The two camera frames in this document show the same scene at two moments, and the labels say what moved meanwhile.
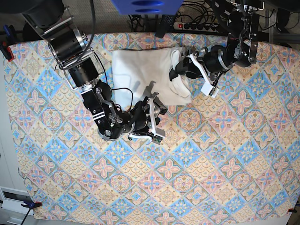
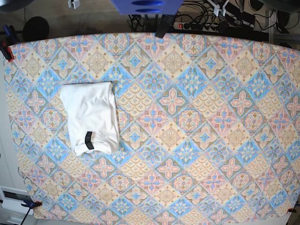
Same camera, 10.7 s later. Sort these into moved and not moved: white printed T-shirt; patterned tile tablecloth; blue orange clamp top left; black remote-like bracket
Moved: white printed T-shirt
Not moved: blue orange clamp top left; patterned tile tablecloth; black remote-like bracket
